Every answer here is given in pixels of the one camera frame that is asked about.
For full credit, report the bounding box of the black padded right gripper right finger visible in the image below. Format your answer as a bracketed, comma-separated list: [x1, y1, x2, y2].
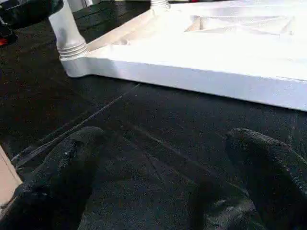
[224, 127, 307, 230]

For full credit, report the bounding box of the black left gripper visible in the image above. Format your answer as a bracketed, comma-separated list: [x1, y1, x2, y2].
[0, 23, 20, 49]

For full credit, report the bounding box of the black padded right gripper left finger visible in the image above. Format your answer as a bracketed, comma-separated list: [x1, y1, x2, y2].
[0, 126, 106, 230]

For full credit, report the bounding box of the white plastic table leg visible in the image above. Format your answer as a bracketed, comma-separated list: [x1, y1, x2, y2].
[150, 0, 171, 11]
[47, 0, 89, 62]

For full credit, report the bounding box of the white plastic table top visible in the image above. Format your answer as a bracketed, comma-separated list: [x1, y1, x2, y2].
[59, 0, 307, 113]

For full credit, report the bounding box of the black padded mat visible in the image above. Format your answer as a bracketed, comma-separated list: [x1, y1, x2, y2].
[0, 0, 307, 230]

